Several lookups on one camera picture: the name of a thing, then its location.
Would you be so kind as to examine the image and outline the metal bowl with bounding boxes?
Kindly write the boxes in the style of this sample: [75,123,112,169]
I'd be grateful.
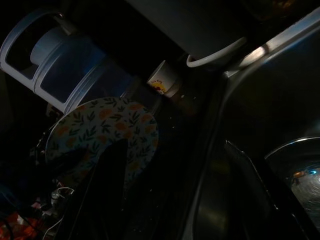
[264,136,320,227]

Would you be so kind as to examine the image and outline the stainless steel sink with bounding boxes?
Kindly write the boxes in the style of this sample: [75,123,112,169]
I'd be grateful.
[187,0,320,240]

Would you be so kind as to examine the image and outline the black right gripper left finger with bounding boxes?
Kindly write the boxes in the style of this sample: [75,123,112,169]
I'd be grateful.
[72,138,141,240]

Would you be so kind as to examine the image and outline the white printed mug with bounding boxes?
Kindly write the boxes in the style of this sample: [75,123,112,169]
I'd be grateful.
[146,59,181,97]

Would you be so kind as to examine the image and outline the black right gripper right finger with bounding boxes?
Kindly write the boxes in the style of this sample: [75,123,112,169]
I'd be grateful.
[223,139,308,240]

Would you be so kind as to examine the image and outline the floral plate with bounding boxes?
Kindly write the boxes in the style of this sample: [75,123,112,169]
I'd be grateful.
[46,97,160,187]

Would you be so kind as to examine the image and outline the white blue tiered rack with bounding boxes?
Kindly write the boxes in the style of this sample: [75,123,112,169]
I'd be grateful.
[0,7,141,113]

